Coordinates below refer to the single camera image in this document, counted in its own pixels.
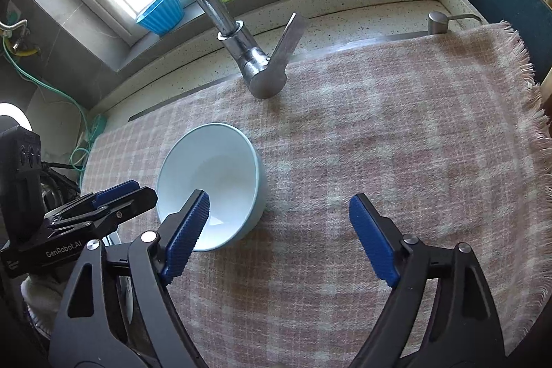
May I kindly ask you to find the light blue bowl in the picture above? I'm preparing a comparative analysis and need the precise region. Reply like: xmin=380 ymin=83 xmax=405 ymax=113
xmin=155 ymin=123 xmax=268 ymax=252

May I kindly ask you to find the chrome kitchen faucet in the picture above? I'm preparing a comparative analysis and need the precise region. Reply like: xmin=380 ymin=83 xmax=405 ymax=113
xmin=196 ymin=0 xmax=308 ymax=99

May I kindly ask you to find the left gloved hand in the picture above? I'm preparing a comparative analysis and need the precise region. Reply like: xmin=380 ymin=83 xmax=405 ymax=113
xmin=20 ymin=275 xmax=67 ymax=339

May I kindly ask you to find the pink checked cloth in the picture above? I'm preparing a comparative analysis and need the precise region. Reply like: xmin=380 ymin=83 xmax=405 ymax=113
xmin=82 ymin=22 xmax=551 ymax=367

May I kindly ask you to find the blue silicone cup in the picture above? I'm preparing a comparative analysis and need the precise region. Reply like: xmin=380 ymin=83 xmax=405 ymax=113
xmin=136 ymin=0 xmax=184 ymax=36

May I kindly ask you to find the sink soap dispenser pump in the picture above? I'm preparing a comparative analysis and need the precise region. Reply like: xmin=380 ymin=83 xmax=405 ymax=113
xmin=427 ymin=10 xmax=482 ymax=34

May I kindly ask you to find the teal green cable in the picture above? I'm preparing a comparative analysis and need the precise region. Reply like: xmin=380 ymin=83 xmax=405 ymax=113
xmin=2 ymin=32 xmax=109 ymax=175

